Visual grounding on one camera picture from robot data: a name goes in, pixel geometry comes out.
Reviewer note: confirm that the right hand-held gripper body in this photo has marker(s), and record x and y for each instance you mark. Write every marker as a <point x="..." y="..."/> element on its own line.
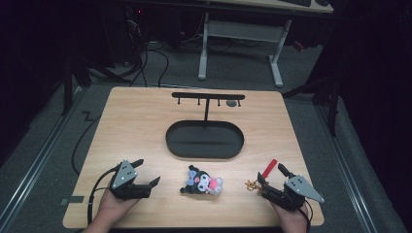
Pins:
<point x="291" y="195"/>

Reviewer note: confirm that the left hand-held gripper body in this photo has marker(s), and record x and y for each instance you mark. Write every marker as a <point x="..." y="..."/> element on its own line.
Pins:
<point x="124" y="176"/>

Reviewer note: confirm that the black key rack with tray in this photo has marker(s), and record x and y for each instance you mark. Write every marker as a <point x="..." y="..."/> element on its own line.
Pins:
<point x="204" y="140"/>

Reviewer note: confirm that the person's right hand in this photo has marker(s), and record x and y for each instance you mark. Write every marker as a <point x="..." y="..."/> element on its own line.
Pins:
<point x="291" y="220"/>

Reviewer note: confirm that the person's left hand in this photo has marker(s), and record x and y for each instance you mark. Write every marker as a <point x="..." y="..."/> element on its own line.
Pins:
<point x="111" y="205"/>

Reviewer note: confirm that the grey tape strip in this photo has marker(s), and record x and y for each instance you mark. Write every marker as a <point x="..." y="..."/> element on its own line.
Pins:
<point x="73" y="200"/>

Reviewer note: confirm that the black metal stand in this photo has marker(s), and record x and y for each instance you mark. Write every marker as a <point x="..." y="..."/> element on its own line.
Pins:
<point x="68" y="84"/>
<point x="332" y="103"/>

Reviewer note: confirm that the grey round sticker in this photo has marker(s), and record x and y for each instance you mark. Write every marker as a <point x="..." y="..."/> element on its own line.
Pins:
<point x="231" y="103"/>

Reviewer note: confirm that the black computer tower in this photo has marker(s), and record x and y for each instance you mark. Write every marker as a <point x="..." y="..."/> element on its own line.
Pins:
<point x="134" y="29"/>

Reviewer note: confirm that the white-framed wooden desk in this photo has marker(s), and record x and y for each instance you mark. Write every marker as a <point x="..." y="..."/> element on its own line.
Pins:
<point x="243" y="30"/>

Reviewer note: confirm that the black keyboard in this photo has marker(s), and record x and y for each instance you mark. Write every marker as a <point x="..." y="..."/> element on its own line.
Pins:
<point x="296" y="2"/>

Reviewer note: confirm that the black computer mouse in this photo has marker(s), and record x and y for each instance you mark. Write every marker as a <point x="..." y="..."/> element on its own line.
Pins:
<point x="322" y="2"/>

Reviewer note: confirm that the metal floor rail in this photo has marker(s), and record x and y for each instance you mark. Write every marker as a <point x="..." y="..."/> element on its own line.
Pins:
<point x="35" y="161"/>
<point x="350" y="168"/>

